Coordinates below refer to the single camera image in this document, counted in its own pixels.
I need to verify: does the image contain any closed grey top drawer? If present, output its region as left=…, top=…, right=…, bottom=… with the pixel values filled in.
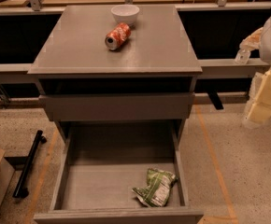
left=39, top=93, right=194, bottom=121

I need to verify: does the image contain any white bowl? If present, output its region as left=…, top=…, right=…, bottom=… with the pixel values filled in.
left=111, top=4, right=140, bottom=25

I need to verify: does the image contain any open grey middle drawer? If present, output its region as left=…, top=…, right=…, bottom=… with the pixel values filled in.
left=34, top=121, right=203, bottom=224

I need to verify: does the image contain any black metal bar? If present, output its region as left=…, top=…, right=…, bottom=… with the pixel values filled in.
left=12, top=130, right=47, bottom=198

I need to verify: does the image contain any clear plastic bottle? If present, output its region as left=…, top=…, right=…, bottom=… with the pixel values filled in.
left=235, top=49, right=250, bottom=65

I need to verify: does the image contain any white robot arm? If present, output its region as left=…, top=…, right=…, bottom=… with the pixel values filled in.
left=235, top=17, right=271, bottom=127

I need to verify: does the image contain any crushed orange soda can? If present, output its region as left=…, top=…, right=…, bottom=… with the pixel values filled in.
left=105, top=22, right=131, bottom=50

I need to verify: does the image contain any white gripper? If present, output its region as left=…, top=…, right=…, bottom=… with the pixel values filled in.
left=239, top=28, right=271, bottom=124

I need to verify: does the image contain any grey drawer cabinet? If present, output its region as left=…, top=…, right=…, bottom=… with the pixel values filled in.
left=29, top=5, right=202, bottom=132

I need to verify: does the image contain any grey metal rail shelf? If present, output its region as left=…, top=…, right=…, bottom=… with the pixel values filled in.
left=0, top=58, right=269, bottom=84

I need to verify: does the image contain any green jalapeno chip bag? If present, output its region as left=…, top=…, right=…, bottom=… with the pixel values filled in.
left=132, top=168, right=178, bottom=207

